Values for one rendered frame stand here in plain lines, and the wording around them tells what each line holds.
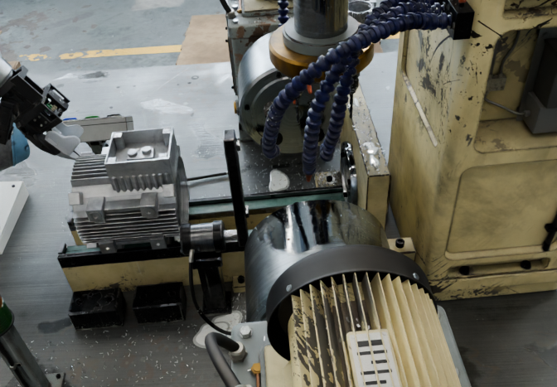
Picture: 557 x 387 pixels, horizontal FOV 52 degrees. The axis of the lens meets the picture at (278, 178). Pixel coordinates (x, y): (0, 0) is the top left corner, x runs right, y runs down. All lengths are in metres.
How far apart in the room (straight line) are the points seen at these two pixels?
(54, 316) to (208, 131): 0.70
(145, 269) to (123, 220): 0.17
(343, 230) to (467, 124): 0.25
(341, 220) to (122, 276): 0.57
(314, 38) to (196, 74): 1.08
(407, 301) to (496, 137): 0.50
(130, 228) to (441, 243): 0.59
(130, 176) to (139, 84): 0.92
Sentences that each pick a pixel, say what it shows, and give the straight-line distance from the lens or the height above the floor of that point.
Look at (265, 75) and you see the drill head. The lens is 1.28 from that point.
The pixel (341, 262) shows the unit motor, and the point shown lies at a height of 1.37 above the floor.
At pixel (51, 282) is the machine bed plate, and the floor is 0.80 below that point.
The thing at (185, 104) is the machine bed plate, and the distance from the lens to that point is 1.85.
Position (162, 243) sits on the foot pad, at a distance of 1.16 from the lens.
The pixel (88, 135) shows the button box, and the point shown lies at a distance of 1.35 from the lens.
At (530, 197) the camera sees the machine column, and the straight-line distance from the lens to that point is 1.12.
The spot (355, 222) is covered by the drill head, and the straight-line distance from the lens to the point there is 0.91.
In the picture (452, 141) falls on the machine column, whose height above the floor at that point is 1.23.
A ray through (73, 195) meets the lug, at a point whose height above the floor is 1.09.
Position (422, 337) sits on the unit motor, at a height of 1.34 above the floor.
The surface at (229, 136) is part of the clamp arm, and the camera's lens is 0.93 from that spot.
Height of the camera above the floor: 1.80
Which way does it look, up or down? 41 degrees down
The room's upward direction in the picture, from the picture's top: 4 degrees counter-clockwise
